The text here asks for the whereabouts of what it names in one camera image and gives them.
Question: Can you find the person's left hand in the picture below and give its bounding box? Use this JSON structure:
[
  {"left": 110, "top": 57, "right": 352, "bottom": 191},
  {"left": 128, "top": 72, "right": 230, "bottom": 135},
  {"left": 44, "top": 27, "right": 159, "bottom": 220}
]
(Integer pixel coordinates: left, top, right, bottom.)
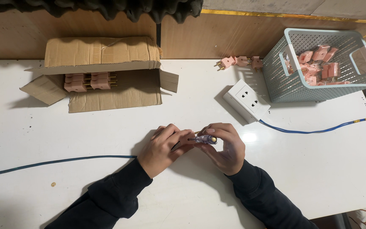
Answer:
[{"left": 137, "top": 123, "right": 196, "bottom": 179}]

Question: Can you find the person's right hand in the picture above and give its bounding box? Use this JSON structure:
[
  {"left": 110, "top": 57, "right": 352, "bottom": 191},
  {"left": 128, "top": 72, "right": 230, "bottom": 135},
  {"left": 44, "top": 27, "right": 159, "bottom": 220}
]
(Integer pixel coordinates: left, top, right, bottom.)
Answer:
[{"left": 193, "top": 122, "right": 246, "bottom": 176}]

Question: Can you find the purple transparent tester screwdriver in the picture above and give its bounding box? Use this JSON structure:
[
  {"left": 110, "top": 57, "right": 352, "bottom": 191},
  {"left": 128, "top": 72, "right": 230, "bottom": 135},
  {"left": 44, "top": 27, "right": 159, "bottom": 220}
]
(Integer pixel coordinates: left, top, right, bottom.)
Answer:
[{"left": 188, "top": 134, "right": 218, "bottom": 145}]

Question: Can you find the pink plug with brass pins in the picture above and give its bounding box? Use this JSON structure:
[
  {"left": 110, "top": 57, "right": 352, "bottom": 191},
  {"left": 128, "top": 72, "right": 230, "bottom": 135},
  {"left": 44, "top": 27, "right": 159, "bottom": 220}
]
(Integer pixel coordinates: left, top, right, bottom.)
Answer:
[
  {"left": 250, "top": 56, "right": 264, "bottom": 72},
  {"left": 183, "top": 130, "right": 203, "bottom": 146},
  {"left": 64, "top": 80, "right": 91, "bottom": 93},
  {"left": 90, "top": 79, "right": 119, "bottom": 90},
  {"left": 64, "top": 73, "right": 91, "bottom": 82},
  {"left": 234, "top": 56, "right": 251, "bottom": 67},
  {"left": 216, "top": 56, "right": 236, "bottom": 71},
  {"left": 90, "top": 72, "right": 117, "bottom": 81}
]

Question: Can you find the grey-blue plastic basket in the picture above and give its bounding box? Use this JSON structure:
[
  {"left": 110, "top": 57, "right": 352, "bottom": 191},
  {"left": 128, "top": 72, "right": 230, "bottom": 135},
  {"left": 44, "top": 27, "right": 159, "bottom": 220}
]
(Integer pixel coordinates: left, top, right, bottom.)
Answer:
[{"left": 261, "top": 28, "right": 366, "bottom": 103}]

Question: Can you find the open cardboard box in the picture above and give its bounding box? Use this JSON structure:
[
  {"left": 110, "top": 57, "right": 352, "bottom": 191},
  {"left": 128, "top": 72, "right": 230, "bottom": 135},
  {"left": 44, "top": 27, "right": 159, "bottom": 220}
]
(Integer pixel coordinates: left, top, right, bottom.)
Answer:
[{"left": 20, "top": 36, "right": 180, "bottom": 114}]

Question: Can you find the heap of wrapped pink plugs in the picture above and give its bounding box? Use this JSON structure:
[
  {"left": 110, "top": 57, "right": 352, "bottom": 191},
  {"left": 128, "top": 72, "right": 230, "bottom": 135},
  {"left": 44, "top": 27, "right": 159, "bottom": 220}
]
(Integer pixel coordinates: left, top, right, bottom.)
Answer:
[{"left": 284, "top": 44, "right": 351, "bottom": 86}]

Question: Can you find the yellow trim strip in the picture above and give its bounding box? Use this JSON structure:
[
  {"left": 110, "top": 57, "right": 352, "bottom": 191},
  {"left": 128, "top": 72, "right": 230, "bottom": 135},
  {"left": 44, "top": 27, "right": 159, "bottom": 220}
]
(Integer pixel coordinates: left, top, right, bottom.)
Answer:
[{"left": 201, "top": 8, "right": 366, "bottom": 25}]

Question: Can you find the dark foam padding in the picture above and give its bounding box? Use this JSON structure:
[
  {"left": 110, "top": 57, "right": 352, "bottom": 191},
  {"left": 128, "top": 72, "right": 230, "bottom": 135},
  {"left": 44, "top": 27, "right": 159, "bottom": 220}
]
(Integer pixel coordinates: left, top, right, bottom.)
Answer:
[{"left": 0, "top": 0, "right": 204, "bottom": 25}]

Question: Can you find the white double wall socket box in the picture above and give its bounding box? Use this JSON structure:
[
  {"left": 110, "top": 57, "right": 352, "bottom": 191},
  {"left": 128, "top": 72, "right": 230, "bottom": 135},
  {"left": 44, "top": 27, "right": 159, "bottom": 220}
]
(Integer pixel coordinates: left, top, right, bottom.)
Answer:
[{"left": 223, "top": 79, "right": 271, "bottom": 124}]

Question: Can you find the blue socket cable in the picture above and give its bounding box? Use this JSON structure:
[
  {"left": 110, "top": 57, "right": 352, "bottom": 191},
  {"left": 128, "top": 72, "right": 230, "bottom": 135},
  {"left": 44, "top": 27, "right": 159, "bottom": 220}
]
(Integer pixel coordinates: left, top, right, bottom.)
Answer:
[{"left": 258, "top": 117, "right": 366, "bottom": 134}]

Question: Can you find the blue cable with bare end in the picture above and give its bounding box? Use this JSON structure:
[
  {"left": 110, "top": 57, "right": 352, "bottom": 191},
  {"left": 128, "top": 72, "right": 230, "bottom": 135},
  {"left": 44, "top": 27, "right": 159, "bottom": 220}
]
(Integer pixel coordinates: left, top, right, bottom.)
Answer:
[{"left": 0, "top": 155, "right": 138, "bottom": 177}]

